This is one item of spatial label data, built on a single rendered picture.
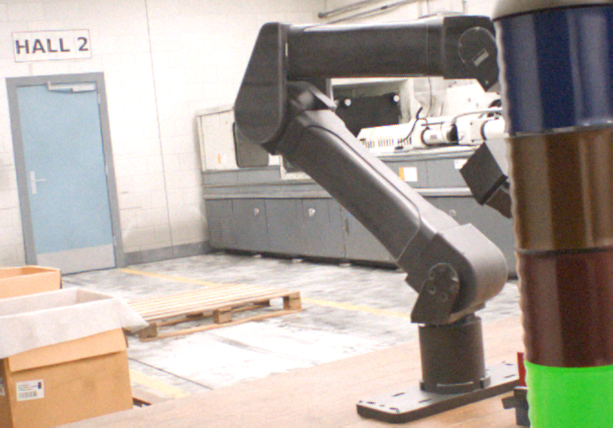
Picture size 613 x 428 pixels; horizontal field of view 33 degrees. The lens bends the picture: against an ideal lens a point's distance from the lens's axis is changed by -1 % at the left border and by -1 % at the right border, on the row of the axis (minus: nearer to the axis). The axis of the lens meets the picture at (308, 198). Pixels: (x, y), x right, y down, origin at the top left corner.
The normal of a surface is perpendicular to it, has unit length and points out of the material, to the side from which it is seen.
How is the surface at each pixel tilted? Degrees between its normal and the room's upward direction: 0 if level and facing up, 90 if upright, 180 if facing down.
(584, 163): 76
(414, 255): 92
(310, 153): 99
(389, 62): 93
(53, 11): 90
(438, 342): 90
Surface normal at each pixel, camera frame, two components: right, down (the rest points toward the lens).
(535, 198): -0.66, 0.35
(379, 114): 0.50, 0.00
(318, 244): -0.86, 0.11
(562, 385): -0.62, -0.15
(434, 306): -0.59, 0.10
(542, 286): -0.80, -0.13
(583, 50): 0.14, 0.28
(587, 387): -0.28, -0.17
